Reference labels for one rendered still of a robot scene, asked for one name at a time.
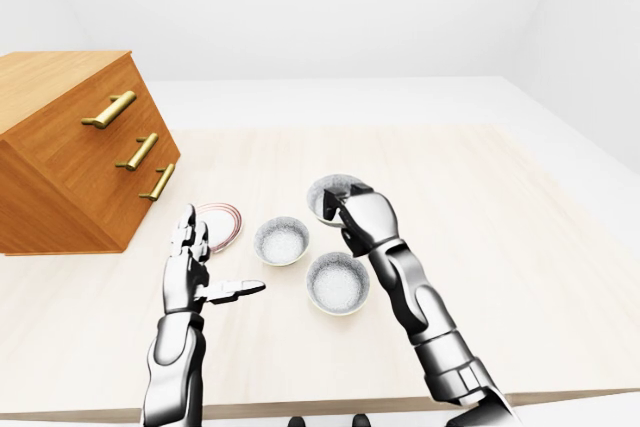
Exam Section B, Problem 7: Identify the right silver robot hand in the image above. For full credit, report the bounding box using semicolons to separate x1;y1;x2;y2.
322;183;404;258

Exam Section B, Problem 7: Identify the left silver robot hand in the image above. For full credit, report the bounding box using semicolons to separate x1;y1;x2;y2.
161;203;267;316

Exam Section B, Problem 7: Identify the black patterned bowl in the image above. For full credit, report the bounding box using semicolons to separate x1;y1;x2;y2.
253;216;311;268
305;251;373;318
305;173;362;230

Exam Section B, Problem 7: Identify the white plate with red rings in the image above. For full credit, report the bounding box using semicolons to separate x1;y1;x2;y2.
193;202;245;255

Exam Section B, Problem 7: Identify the small wooden drawer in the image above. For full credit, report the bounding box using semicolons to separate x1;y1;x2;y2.
94;158;182;252

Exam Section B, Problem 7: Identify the medium wooden drawer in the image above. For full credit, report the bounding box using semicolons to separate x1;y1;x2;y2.
41;129;182;221

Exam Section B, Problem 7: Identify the wooden cabinet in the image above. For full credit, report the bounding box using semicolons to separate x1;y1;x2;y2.
0;50;182;257

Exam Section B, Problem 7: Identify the large wooden drawer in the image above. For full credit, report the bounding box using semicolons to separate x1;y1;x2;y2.
3;53;174;181

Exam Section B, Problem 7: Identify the long brass drawer handle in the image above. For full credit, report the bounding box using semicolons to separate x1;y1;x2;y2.
81;90;137;129

